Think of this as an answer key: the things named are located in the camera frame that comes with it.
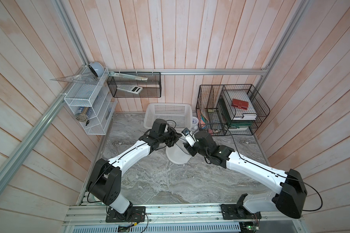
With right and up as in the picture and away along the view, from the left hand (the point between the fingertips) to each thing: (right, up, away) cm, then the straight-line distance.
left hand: (183, 135), depth 81 cm
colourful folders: (+15, +10, +23) cm, 29 cm away
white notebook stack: (+34, +13, +8) cm, 37 cm away
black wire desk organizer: (+23, +26, +37) cm, 51 cm away
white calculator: (-33, +31, +17) cm, 48 cm away
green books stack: (+34, +6, +15) cm, 38 cm away
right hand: (+2, -2, -1) cm, 3 cm away
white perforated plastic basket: (-1, +14, +37) cm, 40 cm away
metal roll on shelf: (-55, +11, -5) cm, 56 cm away
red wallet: (+39, +20, +13) cm, 45 cm away
